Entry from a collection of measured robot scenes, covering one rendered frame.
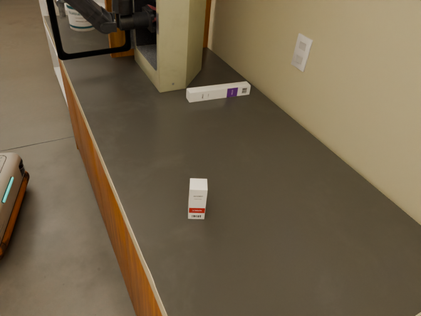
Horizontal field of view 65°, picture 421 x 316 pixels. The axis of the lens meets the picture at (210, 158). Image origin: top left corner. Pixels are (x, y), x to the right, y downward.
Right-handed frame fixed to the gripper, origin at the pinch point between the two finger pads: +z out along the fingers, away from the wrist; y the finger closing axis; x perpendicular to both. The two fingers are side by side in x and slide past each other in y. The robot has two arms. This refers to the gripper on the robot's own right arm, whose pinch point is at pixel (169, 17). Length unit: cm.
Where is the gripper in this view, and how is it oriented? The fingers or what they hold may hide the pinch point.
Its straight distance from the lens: 141.1
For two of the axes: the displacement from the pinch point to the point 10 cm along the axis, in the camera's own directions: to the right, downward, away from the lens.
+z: 8.9, -2.5, 3.8
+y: -4.5, -6.0, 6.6
